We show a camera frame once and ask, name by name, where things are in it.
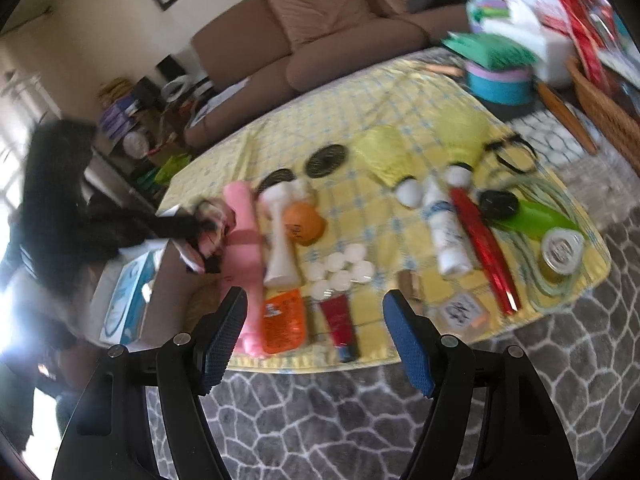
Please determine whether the pink foam roll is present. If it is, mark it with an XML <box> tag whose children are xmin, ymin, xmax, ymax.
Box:
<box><xmin>220</xmin><ymin>181</ymin><xmax>266</xmax><ymax>358</ymax></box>

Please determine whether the clear perfume bottle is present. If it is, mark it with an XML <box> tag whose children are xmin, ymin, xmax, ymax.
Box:
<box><xmin>436</xmin><ymin>292</ymin><xmax>490</xmax><ymax>339</ymax></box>

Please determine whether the orange packet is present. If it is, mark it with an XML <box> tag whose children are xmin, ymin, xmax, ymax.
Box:
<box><xmin>260</xmin><ymin>289</ymin><xmax>307</xmax><ymax>356</ymax></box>

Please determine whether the white cardboard box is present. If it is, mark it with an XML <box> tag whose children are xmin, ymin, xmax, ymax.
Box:
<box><xmin>80</xmin><ymin>208</ymin><xmax>203</xmax><ymax>350</ymax></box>

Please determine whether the red cosmetic tube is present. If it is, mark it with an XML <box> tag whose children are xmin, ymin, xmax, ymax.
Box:
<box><xmin>320</xmin><ymin>295</ymin><xmax>359</xmax><ymax>363</ymax></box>

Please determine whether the white spray bottle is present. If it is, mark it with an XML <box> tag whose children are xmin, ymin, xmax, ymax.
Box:
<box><xmin>422</xmin><ymin>174</ymin><xmax>473</xmax><ymax>278</ymax></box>

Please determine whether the white tealight candle pack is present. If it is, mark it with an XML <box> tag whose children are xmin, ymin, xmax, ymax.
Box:
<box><xmin>306</xmin><ymin>243</ymin><xmax>376</xmax><ymax>301</ymax></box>

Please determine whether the red metallic wand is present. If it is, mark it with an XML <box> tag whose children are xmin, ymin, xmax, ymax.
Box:
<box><xmin>449</xmin><ymin>188</ymin><xmax>521</xmax><ymax>315</ymax></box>

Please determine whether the orange ball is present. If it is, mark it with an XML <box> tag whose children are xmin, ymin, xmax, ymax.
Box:
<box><xmin>283</xmin><ymin>202</ymin><xmax>326</xmax><ymax>246</ymax></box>

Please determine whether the yellow checkered tablecloth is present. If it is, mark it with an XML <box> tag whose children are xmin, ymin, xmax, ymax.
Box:
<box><xmin>160</xmin><ymin>58</ymin><xmax>611</xmax><ymax>368</ymax></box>

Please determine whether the black round lid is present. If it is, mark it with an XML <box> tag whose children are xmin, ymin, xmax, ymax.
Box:
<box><xmin>478</xmin><ymin>190</ymin><xmax>520</xmax><ymax>221</ymax></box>

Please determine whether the clear coiled tubing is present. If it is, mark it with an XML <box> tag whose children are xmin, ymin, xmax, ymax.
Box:
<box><xmin>487</xmin><ymin>170</ymin><xmax>589</xmax><ymax>311</ymax></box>

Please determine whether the green leaf shaped item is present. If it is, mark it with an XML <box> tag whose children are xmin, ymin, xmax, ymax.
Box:
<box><xmin>490</xmin><ymin>200</ymin><xmax>582</xmax><ymax>240</ymax></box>

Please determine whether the round silver tin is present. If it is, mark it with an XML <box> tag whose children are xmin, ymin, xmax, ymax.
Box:
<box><xmin>538</xmin><ymin>228</ymin><xmax>585</xmax><ymax>283</ymax></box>

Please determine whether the black round coaster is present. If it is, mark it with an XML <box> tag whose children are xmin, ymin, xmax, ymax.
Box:
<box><xmin>256</xmin><ymin>168</ymin><xmax>296</xmax><ymax>196</ymax></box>
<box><xmin>305</xmin><ymin>144</ymin><xmax>348</xmax><ymax>179</ymax></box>

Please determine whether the left yellow shuttlecock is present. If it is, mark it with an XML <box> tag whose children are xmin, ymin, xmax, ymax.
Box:
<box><xmin>352</xmin><ymin>126</ymin><xmax>423</xmax><ymax>209</ymax></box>

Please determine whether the yellow shuttlecock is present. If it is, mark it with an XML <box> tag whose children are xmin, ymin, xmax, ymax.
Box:
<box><xmin>352</xmin><ymin>126</ymin><xmax>423</xmax><ymax>209</ymax></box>
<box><xmin>434</xmin><ymin>105</ymin><xmax>491</xmax><ymax>190</ymax></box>

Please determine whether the right yellow shuttlecock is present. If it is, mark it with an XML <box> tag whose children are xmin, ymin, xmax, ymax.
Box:
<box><xmin>434</xmin><ymin>105</ymin><xmax>491</xmax><ymax>190</ymax></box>

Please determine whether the blue round container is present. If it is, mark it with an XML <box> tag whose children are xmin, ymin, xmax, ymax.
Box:
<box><xmin>465</xmin><ymin>61</ymin><xmax>534</xmax><ymax>106</ymax></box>

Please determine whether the wooden stick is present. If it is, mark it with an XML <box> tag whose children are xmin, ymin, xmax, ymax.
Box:
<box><xmin>536</xmin><ymin>80</ymin><xmax>598</xmax><ymax>156</ymax></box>

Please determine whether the wicker basket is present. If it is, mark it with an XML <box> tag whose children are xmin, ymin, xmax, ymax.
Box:
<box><xmin>566</xmin><ymin>56</ymin><xmax>640</xmax><ymax>174</ymax></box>

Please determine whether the green cloth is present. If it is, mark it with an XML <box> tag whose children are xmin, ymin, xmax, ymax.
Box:
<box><xmin>442</xmin><ymin>32</ymin><xmax>537</xmax><ymax>72</ymax></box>

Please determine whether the brown sofa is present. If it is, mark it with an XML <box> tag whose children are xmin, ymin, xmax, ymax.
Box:
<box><xmin>184</xmin><ymin>0</ymin><xmax>470</xmax><ymax>151</ymax></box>

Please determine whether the white foam block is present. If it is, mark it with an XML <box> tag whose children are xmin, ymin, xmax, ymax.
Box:
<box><xmin>482</xmin><ymin>18</ymin><xmax>576</xmax><ymax>89</ymax></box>

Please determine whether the black strap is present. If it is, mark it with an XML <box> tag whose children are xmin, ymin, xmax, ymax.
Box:
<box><xmin>482</xmin><ymin>131</ymin><xmax>539</xmax><ymax>176</ymax></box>

